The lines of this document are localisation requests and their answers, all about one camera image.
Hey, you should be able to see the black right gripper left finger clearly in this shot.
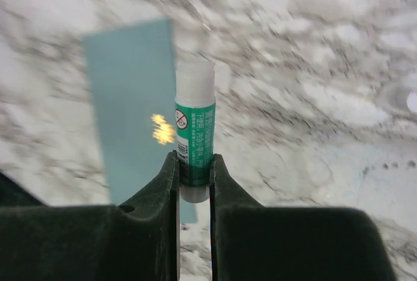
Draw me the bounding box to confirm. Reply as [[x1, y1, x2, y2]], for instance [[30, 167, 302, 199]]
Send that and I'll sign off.
[[1, 152, 179, 280]]

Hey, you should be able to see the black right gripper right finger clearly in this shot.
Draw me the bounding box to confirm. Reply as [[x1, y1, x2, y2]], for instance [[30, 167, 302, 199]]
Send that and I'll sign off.
[[210, 155, 395, 281]]

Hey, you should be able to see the teal envelope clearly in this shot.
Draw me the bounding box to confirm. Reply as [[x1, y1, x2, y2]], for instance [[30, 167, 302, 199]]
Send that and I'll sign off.
[[81, 17, 199, 224]]

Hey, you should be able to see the green white glue stick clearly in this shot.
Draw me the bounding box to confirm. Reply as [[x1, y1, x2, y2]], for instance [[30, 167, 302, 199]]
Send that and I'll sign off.
[[175, 61, 216, 203]]

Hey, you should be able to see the white glue stick cap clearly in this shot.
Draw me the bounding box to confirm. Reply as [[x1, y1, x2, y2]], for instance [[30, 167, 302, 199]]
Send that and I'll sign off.
[[406, 91, 417, 113]]

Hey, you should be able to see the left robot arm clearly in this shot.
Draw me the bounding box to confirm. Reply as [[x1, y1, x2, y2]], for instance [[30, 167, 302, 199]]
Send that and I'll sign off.
[[0, 172, 44, 208]]

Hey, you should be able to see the gold seal sticker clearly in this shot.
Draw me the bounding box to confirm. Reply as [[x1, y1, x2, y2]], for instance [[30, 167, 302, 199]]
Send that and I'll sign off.
[[151, 114, 176, 145]]

